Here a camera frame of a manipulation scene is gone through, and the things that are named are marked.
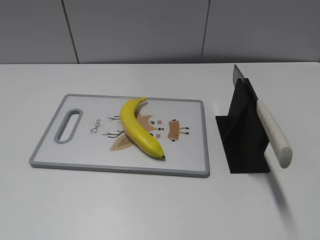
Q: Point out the yellow plastic banana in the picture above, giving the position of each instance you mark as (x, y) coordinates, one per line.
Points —
(136, 132)

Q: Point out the cleaver knife with white handle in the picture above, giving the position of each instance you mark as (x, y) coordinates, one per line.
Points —
(276, 136)

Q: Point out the grey-rimmed white cutting board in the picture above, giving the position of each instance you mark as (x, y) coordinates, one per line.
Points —
(85, 133)

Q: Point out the black knife stand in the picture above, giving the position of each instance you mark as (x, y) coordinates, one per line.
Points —
(242, 134)

